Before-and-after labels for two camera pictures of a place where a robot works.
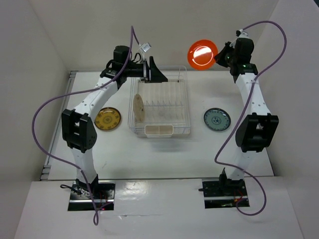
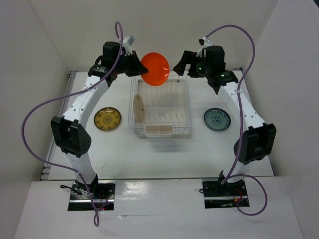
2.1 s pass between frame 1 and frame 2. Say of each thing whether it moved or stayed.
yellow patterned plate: stayed
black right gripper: moved
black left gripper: moved
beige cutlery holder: stayed
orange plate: moved
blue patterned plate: stayed
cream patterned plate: stayed
